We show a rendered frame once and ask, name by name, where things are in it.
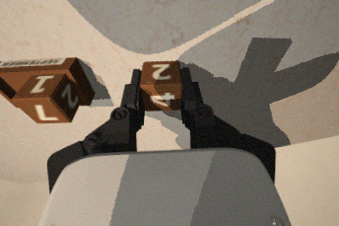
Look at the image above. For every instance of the brown wooden tray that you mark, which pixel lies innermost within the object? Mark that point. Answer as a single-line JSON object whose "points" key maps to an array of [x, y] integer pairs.
{"points": [[14, 74]]}

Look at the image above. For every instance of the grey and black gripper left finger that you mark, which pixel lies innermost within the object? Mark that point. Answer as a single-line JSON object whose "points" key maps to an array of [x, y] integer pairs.
{"points": [[118, 133]]}

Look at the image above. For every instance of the dark brown cube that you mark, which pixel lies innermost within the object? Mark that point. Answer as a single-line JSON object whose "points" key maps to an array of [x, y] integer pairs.
{"points": [[161, 86], [48, 98]]}

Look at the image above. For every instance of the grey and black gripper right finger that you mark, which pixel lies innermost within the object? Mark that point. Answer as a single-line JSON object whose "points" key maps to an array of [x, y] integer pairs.
{"points": [[205, 127]]}

